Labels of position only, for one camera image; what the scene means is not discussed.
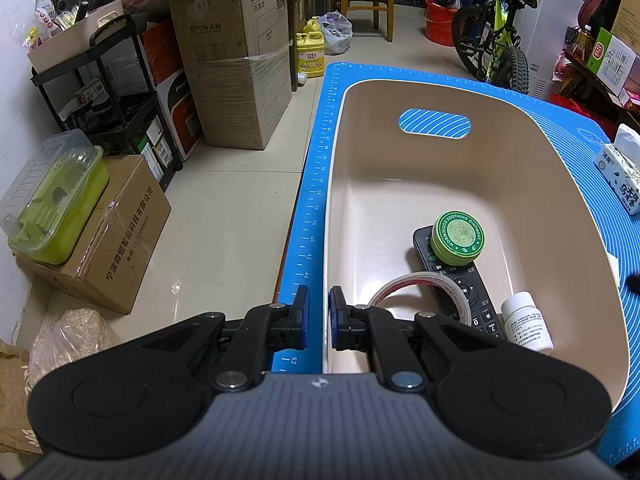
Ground white pill bottle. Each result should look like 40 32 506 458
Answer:
501 292 554 356

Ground black TV remote control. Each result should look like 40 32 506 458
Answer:
412 226 506 339

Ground white tape roll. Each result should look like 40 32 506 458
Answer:
367 271 472 326

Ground green ointment tin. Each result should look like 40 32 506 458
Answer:
430 210 486 266

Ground floor cardboard box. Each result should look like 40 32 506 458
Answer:
15 155 171 314

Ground blue silicone baking mat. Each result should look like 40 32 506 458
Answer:
280 63 639 465

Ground green lidded plastic container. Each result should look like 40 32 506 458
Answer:
1 129 108 266

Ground beige plastic storage basket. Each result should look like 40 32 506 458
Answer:
323 80 630 402

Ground white tissue box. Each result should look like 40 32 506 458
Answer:
594 124 640 216

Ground black metal shelf rack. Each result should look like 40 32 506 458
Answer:
32 14 182 188

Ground green white carton box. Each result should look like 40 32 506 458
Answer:
587 28 637 96

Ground green black bicycle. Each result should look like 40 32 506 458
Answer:
451 0 538 94

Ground white chest freezer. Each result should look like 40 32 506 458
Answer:
514 0 585 101

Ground lower cardboard box stack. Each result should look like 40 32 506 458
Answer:
169 0 292 150

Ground red plastic bucket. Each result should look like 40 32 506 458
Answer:
425 0 461 47

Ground yellow detergent jug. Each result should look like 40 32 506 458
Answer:
296 16 326 78

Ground white plastic bag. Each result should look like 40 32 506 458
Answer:
318 11 352 55

